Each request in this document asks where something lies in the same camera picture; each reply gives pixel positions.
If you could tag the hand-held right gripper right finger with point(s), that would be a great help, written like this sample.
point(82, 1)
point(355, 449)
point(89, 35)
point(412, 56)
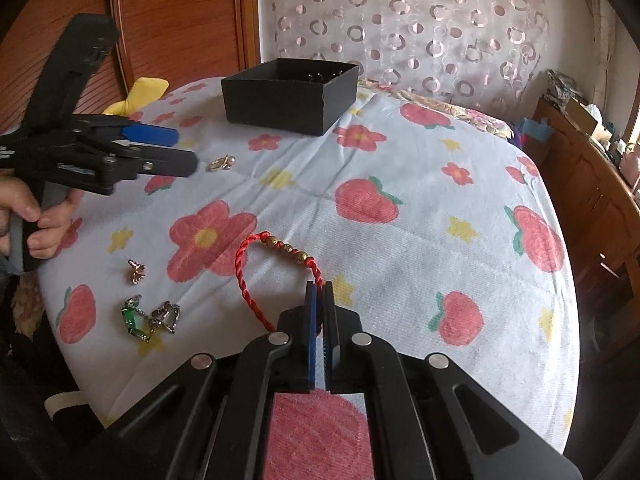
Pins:
point(330, 320)

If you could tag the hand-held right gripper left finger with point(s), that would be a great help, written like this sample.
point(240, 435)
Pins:
point(312, 320)

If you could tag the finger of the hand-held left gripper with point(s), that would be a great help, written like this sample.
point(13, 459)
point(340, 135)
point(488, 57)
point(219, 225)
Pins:
point(150, 133)
point(170, 162)

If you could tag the black cardboard box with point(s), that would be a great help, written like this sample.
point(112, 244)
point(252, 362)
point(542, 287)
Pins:
point(280, 105)

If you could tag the person's left hand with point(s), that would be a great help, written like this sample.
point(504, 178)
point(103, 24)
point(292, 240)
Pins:
point(50, 225)

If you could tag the yellow plush toy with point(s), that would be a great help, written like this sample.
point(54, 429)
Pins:
point(142, 92)

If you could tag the small gold earring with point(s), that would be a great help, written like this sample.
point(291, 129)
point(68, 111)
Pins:
point(135, 271)

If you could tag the wooden wardrobe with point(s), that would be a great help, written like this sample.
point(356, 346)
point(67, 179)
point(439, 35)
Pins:
point(190, 20)

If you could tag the silver heart pendant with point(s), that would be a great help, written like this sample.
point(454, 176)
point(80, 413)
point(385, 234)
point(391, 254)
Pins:
point(167, 317)

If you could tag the floral bedsheet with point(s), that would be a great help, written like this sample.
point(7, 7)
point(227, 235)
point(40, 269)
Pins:
point(480, 120)

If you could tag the blue paper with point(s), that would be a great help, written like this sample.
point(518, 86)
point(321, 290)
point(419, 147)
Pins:
point(532, 132)

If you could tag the person's dark clothing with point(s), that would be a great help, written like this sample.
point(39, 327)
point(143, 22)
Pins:
point(30, 410)

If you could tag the wooden cabinet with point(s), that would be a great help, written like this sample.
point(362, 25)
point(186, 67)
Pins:
point(585, 185)

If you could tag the brown cardboard box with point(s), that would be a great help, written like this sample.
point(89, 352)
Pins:
point(580, 117)

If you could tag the patterned cloth pile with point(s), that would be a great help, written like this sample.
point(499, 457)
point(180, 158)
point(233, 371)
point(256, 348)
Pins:
point(560, 87)

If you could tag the white tissue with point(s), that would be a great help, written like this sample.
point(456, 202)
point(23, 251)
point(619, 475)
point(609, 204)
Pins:
point(596, 112)

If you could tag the rolled window curtain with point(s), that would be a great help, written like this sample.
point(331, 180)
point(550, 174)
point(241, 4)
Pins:
point(595, 25)

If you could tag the circle pattern wall curtain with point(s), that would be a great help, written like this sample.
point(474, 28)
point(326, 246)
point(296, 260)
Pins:
point(400, 20)

